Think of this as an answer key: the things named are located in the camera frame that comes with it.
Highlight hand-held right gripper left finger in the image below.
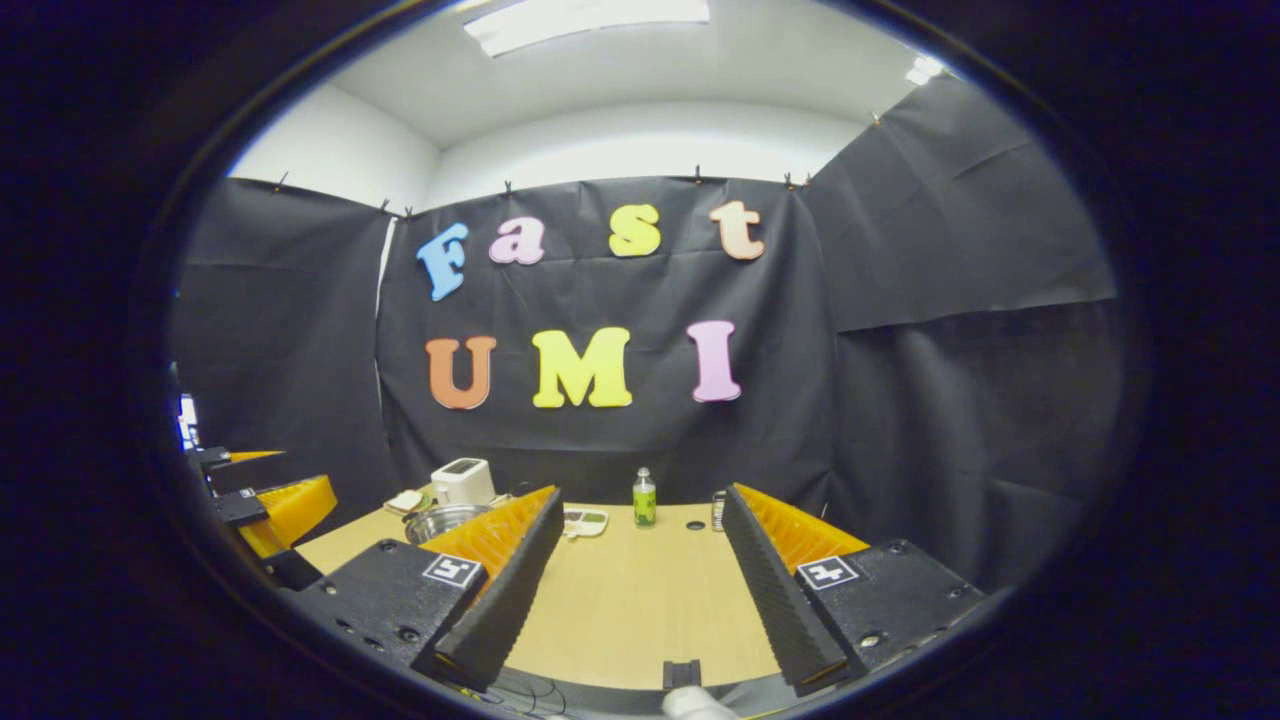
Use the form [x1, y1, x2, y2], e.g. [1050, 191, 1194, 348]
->
[281, 485, 567, 694]

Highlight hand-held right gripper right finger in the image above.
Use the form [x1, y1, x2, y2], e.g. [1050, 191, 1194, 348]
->
[720, 482, 988, 699]

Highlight stainless steel pot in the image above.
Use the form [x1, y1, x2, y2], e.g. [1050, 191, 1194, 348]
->
[403, 502, 497, 547]

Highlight white toaster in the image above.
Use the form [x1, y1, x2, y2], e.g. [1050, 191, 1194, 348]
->
[430, 457, 498, 508]

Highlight white rounded object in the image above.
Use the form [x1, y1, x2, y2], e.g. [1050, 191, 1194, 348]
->
[664, 687, 738, 720]

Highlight black backdrop cloth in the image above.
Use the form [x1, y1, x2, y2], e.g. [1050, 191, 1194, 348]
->
[168, 75, 1131, 601]

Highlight long ceiling light panel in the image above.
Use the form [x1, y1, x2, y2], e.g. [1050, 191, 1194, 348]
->
[463, 0, 711, 58]

